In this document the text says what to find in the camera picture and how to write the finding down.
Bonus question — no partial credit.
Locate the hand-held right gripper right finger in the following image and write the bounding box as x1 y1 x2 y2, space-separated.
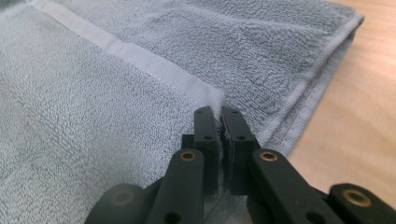
219 106 262 196

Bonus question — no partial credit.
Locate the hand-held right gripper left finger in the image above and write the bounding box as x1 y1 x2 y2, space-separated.
181 106 220 197

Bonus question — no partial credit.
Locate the grey terry towel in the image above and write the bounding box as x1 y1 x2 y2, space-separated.
0 0 366 224

